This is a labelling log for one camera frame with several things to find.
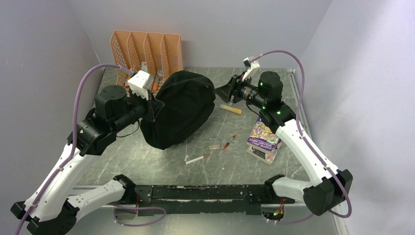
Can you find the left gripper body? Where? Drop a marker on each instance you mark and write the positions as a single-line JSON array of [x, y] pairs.
[[144, 110]]

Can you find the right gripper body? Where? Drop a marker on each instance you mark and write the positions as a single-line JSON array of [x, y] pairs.
[[243, 89]]

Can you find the white brown pen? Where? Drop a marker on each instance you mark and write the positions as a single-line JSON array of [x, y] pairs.
[[195, 159]]

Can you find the aluminium frame rail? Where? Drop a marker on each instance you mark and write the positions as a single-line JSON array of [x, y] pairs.
[[319, 198]]

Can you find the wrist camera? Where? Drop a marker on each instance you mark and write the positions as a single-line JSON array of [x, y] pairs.
[[251, 65], [140, 84]]

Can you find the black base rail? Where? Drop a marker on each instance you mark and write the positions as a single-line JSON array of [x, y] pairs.
[[247, 199]]

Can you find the yellow highlighter pen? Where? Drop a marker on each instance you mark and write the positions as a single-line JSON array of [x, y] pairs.
[[230, 109]]

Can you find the purple storey treehouse book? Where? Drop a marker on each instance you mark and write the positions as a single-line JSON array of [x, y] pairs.
[[262, 138]]

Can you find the black student backpack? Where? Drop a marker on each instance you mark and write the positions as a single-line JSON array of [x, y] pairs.
[[189, 101]]

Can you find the red pen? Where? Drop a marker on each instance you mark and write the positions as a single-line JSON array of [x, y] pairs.
[[228, 142]]

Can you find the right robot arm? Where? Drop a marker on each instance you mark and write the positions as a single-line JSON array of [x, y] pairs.
[[283, 122]]

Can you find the orange marker pen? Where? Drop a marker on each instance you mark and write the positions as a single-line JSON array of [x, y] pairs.
[[156, 83]]

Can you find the small brown eraser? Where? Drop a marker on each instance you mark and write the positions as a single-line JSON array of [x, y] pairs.
[[214, 147]]

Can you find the peach plastic desk organizer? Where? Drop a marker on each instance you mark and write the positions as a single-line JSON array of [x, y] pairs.
[[156, 53]]

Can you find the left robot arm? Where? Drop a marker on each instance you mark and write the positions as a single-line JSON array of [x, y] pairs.
[[51, 210]]

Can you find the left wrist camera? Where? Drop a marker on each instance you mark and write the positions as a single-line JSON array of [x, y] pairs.
[[140, 84]]

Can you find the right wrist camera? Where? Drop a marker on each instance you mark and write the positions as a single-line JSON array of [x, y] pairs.
[[251, 65]]

